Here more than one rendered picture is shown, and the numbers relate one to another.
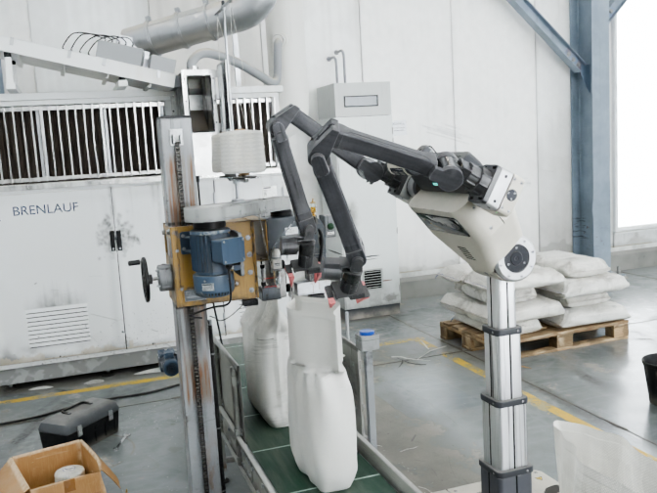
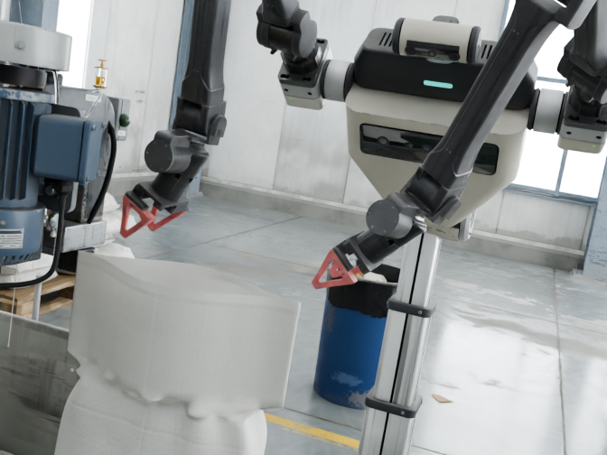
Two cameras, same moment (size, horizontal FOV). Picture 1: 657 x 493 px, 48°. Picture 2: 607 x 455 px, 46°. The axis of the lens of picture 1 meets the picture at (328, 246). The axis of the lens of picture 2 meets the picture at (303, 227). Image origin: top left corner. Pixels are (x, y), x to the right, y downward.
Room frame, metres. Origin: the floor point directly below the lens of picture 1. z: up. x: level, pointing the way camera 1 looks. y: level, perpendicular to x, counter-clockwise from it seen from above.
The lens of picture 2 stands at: (1.75, 0.99, 1.36)
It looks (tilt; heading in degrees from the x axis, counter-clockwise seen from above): 9 degrees down; 306
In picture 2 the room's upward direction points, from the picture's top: 9 degrees clockwise
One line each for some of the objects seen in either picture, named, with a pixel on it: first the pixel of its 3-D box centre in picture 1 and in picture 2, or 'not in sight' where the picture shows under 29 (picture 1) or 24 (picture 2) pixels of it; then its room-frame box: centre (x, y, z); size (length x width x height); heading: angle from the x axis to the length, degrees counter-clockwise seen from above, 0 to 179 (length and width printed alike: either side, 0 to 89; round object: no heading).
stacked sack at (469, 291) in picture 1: (494, 289); not in sight; (5.60, -1.26, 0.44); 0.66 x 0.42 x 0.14; 13
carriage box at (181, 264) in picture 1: (209, 259); not in sight; (2.95, 0.49, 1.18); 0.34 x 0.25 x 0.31; 109
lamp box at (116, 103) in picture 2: (327, 225); (107, 117); (3.03, 0.00, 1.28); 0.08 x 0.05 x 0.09; 19
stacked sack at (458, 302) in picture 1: (486, 298); not in sight; (5.80, -1.24, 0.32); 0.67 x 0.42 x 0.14; 113
